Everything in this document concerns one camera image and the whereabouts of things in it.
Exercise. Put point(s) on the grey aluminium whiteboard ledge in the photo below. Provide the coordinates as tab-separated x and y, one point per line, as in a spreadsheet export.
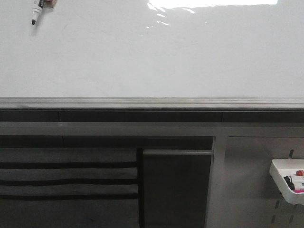
152	103

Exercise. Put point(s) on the red capped marker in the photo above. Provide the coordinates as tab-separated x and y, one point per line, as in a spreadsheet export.
299	173

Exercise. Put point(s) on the black white whiteboard marker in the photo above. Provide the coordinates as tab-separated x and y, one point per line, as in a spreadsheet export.
38	7

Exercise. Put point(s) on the grey fabric pocket organizer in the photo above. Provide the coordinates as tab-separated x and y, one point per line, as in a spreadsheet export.
70	188

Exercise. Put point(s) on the dark grey panel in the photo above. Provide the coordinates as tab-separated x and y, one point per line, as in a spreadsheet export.
176	185

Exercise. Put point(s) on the white whiteboard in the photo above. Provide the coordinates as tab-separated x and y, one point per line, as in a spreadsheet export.
153	48

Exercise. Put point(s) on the black capped marker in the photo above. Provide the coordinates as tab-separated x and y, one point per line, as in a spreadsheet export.
294	179

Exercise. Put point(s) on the grey metal pegboard frame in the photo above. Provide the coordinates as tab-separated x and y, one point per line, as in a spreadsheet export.
242	193

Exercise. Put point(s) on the white plastic marker tray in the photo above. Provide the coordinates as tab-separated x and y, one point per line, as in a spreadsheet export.
287	167

